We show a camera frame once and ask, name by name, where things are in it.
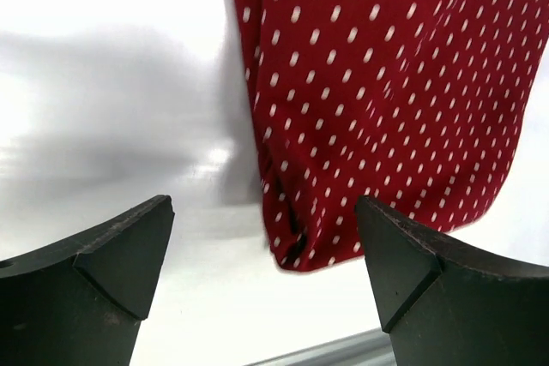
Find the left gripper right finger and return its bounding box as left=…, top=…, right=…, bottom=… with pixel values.
left=355, top=196, right=548, bottom=365

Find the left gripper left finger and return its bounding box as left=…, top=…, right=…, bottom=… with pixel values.
left=1, top=195, right=175, bottom=366

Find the aluminium mounting rail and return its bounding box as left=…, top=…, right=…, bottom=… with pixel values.
left=252, top=329, right=396, bottom=366

